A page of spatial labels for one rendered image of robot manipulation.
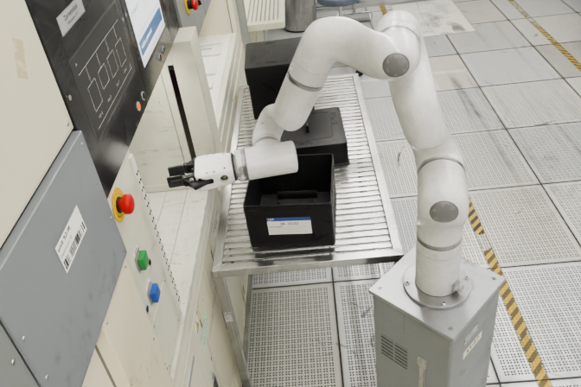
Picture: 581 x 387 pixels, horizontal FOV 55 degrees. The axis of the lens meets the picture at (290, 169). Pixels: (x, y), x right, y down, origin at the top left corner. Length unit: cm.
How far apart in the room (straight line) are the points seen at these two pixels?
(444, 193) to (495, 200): 191
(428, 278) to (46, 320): 105
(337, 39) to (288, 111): 22
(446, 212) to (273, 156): 44
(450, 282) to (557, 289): 125
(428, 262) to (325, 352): 104
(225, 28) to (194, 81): 150
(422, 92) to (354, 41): 20
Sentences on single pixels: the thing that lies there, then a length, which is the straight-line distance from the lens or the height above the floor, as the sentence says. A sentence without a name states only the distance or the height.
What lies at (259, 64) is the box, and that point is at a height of 101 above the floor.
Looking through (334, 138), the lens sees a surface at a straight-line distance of 213.
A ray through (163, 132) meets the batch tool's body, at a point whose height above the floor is 110.
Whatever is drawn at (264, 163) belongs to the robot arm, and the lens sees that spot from 142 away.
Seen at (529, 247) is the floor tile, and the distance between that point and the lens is 299.
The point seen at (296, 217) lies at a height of 88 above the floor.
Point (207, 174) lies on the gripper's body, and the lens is 142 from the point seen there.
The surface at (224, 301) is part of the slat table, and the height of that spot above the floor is 62.
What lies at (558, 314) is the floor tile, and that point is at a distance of 272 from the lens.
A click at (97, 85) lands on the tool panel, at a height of 157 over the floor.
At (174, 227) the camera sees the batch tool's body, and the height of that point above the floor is 87.
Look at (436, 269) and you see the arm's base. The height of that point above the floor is 88.
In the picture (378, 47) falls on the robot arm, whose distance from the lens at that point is 116.
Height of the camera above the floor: 199
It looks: 35 degrees down
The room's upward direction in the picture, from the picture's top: 8 degrees counter-clockwise
